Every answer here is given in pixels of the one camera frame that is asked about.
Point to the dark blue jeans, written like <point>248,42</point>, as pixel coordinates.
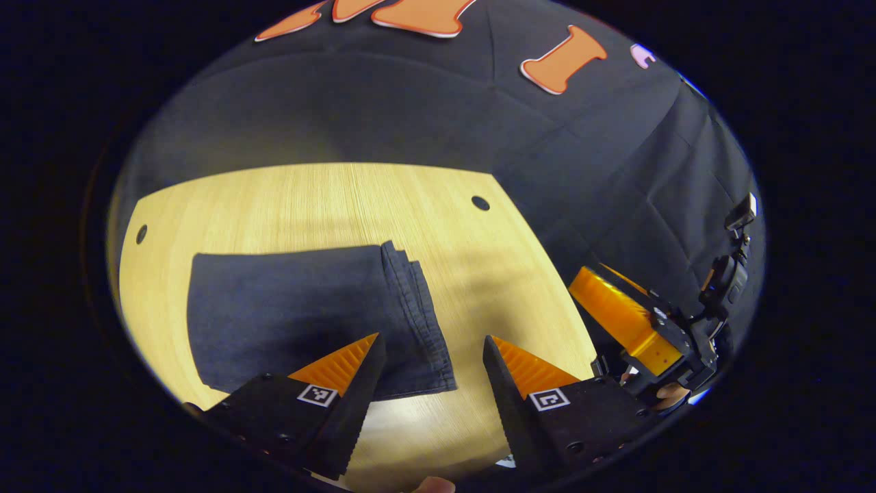
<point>287,308</point>

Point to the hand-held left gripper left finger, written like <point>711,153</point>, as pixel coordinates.
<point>359,404</point>

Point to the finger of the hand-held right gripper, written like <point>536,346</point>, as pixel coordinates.
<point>623,318</point>
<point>626,282</point>

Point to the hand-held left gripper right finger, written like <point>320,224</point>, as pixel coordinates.
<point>510,404</point>

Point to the black backdrop cloth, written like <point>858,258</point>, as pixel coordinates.
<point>410,103</point>

